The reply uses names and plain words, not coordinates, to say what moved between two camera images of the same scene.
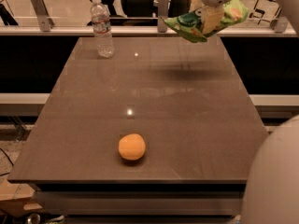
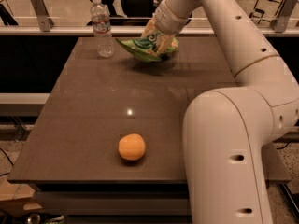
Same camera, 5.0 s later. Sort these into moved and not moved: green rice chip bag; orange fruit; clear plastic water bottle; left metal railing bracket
Moved: green rice chip bag
Not moved: orange fruit; left metal railing bracket; clear plastic water bottle
